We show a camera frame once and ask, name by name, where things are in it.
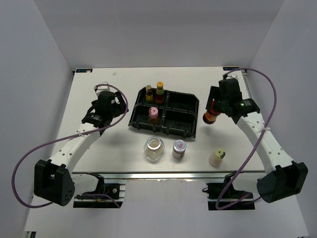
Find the yellow cap spice shaker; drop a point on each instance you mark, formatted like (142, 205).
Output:
(216, 157)

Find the pink cap spice shaker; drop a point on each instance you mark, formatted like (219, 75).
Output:
(153, 116)

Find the red sauce bottle yellow cap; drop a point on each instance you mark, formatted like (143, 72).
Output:
(159, 96)

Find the clear glass jar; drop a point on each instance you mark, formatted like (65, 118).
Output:
(153, 149)

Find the small jar silver lid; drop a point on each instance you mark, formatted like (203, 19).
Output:
(179, 148)

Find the right blue table sticker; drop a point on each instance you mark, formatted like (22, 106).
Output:
(230, 68)

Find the left blue table sticker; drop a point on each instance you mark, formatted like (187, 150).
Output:
(84, 70)

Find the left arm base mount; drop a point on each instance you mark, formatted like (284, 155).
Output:
(94, 191)

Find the aluminium table edge rail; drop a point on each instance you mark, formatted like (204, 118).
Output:
(164, 175)

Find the dark sauce jar red lid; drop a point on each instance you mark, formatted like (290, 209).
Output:
(209, 117)

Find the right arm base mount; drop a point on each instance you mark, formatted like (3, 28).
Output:
(214, 189)

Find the blue table sticker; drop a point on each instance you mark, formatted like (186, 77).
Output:
(84, 70)
(230, 68)

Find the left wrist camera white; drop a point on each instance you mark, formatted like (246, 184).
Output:
(102, 87)

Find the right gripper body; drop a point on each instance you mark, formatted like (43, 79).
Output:
(222, 102)

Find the yellow label bottle beige cap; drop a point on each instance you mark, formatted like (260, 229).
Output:
(149, 94)

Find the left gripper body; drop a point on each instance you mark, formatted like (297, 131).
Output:
(119, 108)

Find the black four-compartment tray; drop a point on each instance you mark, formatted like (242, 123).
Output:
(178, 114)

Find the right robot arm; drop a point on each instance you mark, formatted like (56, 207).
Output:
(284, 177)

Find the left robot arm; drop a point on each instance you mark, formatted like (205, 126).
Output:
(54, 179)

